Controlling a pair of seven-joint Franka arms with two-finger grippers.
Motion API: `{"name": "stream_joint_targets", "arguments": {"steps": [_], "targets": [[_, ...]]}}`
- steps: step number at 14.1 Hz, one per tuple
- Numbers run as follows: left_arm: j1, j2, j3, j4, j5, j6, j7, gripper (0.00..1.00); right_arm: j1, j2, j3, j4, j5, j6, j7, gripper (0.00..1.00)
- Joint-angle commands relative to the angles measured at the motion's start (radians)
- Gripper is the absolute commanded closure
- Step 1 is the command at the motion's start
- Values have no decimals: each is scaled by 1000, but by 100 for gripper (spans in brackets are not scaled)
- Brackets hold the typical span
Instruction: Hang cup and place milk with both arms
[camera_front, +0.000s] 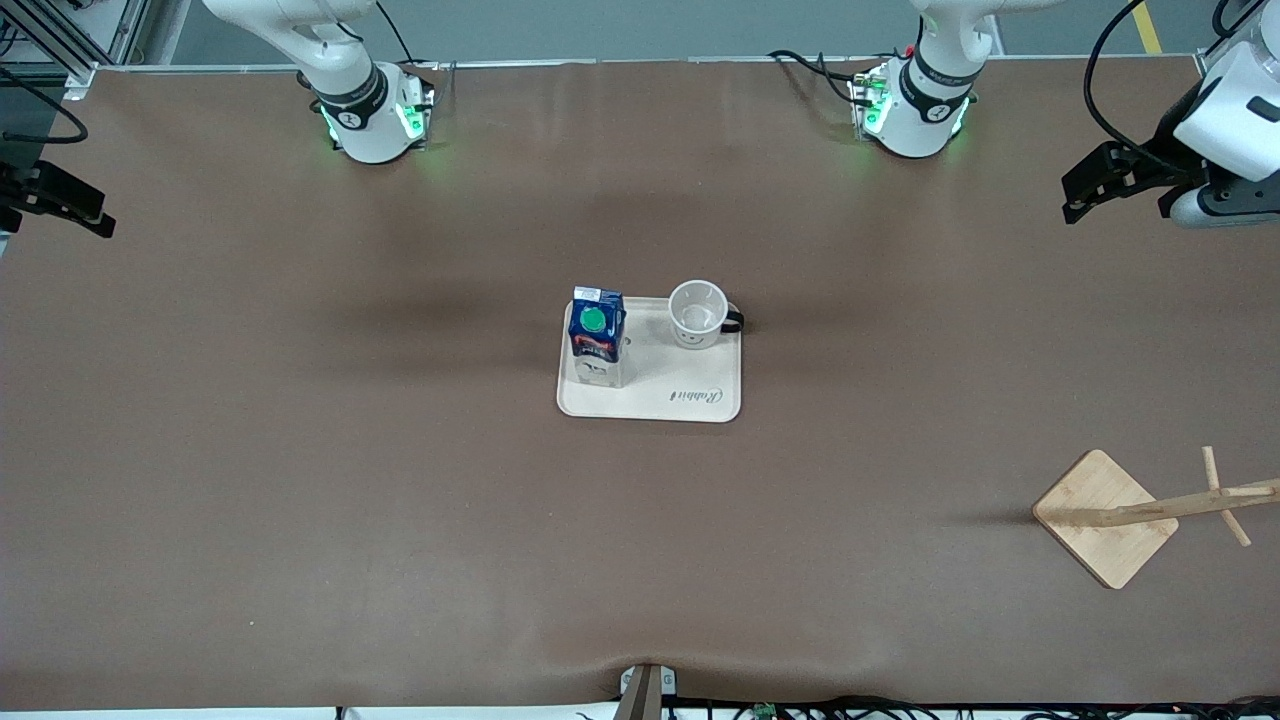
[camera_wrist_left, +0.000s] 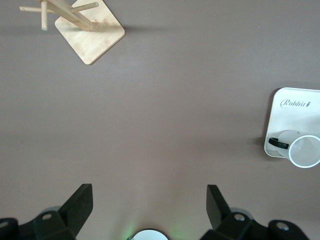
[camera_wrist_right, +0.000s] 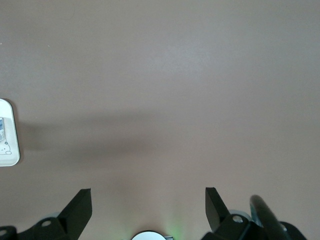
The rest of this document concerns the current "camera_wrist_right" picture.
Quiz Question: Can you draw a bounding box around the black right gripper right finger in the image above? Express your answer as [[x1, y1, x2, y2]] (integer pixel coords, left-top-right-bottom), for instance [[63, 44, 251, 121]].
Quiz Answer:
[[202, 186, 262, 240]]

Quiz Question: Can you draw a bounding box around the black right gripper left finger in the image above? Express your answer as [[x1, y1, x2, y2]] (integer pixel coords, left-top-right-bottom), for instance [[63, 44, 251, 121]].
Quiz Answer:
[[14, 187, 93, 240]]

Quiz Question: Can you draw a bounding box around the beige rabbit print tray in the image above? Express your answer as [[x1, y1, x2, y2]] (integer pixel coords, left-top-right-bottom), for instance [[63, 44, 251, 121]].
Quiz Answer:
[[0, 98, 21, 168]]

